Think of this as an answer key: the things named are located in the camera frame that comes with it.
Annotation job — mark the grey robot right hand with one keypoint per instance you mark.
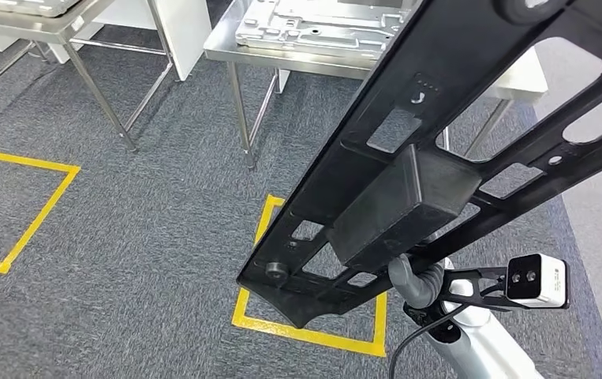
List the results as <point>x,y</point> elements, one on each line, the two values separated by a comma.
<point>400,274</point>

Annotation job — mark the black plastic panel part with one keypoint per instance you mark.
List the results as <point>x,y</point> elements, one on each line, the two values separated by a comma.
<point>400,209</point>

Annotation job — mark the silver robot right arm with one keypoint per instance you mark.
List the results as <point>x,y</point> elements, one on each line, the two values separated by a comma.
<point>483,345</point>

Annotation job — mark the stainless steel workbench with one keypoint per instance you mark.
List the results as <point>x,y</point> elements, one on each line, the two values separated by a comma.
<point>222,49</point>

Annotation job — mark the stamped metal plate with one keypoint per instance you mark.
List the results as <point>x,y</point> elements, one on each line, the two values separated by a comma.
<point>18,6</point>
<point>306,31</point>

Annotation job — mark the white cabinet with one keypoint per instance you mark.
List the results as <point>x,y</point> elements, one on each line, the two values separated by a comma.
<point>185,31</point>

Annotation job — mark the stainless steel table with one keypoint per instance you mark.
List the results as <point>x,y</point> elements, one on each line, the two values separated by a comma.
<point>44,29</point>

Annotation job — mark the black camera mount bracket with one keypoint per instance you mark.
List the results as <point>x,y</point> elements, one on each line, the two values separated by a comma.
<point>481,293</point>

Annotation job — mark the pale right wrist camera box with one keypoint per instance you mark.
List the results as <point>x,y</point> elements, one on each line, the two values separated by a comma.
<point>538,280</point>

